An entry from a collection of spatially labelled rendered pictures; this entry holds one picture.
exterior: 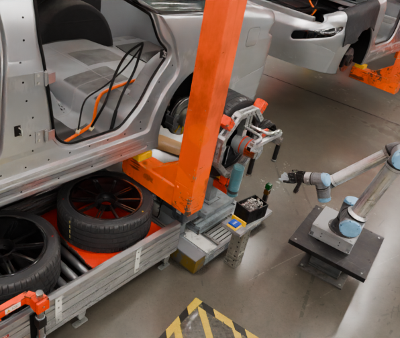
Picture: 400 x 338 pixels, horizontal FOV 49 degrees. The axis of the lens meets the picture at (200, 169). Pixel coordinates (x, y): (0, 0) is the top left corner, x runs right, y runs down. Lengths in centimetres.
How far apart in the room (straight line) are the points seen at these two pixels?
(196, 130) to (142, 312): 126
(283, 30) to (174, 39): 280
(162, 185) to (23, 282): 110
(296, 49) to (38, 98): 375
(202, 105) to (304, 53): 313
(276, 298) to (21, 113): 214
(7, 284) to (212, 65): 160
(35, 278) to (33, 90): 101
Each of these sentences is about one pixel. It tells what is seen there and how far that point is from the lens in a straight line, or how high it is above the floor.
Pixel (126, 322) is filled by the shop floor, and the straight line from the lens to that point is 302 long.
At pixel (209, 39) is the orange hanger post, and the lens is 249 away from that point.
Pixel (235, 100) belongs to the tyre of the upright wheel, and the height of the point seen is 117.
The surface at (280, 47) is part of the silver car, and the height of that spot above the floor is 94.
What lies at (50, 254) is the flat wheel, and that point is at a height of 50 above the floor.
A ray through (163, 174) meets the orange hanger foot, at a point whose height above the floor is 71.
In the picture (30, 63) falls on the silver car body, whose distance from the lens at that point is 238.
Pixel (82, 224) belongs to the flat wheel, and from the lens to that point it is 291.
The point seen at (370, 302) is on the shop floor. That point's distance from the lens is 372.
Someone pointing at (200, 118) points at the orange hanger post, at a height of 125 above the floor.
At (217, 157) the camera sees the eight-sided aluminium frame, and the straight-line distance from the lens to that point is 314.
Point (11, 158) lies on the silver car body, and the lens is 254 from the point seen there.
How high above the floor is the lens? 239
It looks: 32 degrees down
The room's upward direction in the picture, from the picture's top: 11 degrees clockwise
